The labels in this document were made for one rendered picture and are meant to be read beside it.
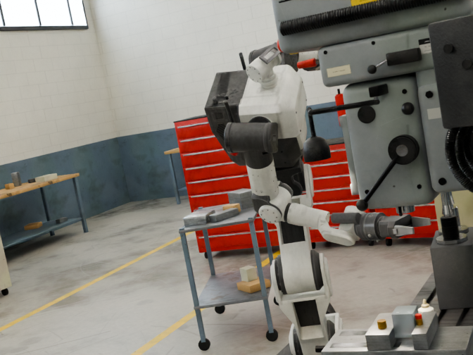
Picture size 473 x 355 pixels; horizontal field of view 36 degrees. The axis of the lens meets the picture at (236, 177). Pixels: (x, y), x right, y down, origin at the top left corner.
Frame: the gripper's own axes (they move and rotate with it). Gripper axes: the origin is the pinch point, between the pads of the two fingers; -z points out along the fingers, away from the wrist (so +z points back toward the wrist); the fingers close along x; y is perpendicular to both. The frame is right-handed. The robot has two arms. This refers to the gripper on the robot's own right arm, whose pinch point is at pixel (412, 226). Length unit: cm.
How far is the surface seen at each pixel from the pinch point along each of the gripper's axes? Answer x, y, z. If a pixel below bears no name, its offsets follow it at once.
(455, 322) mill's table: -16.4, 23.3, -18.0
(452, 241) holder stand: -3.9, 3.8, -14.3
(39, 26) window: 501, -202, 897
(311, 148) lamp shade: -42, -32, 2
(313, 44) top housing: -46, -58, -7
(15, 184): 350, 27, 814
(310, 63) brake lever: -28, -54, 7
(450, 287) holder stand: -6.3, 16.6, -12.8
